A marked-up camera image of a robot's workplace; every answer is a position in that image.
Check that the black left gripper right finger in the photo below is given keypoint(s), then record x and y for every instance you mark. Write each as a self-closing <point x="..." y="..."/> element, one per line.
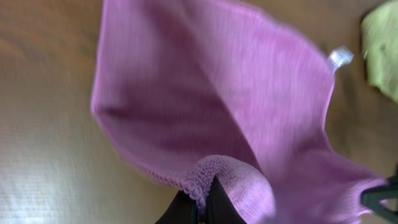
<point x="219" y="209"/>

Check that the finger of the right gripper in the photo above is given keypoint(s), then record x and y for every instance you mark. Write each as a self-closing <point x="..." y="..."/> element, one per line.
<point x="372" y="199"/>

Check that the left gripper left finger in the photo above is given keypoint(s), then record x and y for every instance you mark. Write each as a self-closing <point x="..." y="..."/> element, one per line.
<point x="182" y="210"/>

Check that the purple microfiber cloth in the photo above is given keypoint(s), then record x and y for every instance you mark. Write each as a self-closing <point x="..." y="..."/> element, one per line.
<point x="192" y="91"/>

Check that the crumpled green cloth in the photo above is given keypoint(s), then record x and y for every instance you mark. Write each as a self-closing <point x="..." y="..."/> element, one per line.
<point x="379" y="45"/>

